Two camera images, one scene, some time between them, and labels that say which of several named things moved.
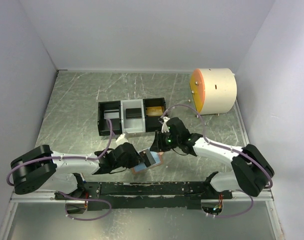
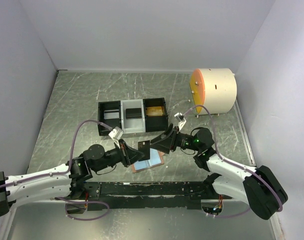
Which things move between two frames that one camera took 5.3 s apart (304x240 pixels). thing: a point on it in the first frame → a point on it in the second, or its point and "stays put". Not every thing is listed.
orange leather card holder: x=148 y=159 stays put
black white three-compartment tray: x=130 y=116 stays put
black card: x=150 y=157 → x=144 y=147
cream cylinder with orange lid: x=213 y=91 stays put
